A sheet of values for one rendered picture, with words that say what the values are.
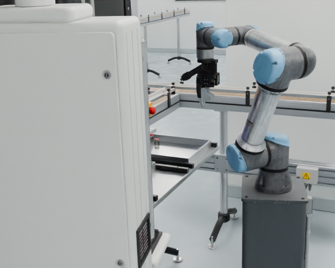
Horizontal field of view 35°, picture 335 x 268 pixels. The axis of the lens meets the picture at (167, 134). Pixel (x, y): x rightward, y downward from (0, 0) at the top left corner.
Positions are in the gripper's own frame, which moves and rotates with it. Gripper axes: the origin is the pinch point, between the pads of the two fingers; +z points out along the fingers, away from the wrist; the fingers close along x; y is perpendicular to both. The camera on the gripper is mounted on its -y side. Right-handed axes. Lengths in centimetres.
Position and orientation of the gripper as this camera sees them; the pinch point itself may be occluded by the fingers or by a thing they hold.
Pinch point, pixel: (201, 104)
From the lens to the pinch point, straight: 229.5
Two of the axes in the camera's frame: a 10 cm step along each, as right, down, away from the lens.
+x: 4.2, -2.8, 8.6
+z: 0.4, 9.5, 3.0
